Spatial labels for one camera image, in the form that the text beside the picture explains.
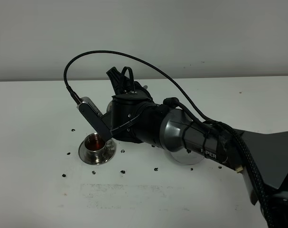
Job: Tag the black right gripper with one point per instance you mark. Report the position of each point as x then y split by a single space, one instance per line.
127 108

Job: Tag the stainless steel teapot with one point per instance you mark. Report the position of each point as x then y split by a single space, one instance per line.
109 107

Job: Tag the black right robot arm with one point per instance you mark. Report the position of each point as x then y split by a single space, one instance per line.
262 159

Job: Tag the front stainless steel saucer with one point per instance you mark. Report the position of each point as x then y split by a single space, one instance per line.
100 160

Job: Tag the front stainless steel teacup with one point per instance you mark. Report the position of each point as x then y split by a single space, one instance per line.
95 146

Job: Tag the steel teapot saucer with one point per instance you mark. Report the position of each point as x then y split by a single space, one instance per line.
182 157

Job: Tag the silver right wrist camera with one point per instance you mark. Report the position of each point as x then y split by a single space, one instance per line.
101 123

